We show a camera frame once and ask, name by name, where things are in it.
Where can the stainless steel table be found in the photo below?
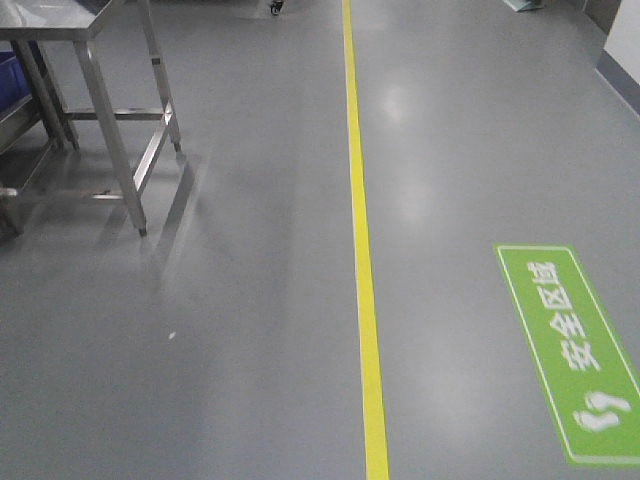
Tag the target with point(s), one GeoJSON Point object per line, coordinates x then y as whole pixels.
{"type": "Point", "coordinates": [26, 24]}

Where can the blue bin under table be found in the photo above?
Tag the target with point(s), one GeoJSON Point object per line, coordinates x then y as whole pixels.
{"type": "Point", "coordinates": [13, 84]}

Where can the green safety floor sign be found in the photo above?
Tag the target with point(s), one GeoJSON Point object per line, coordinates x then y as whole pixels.
{"type": "Point", "coordinates": [588, 379]}

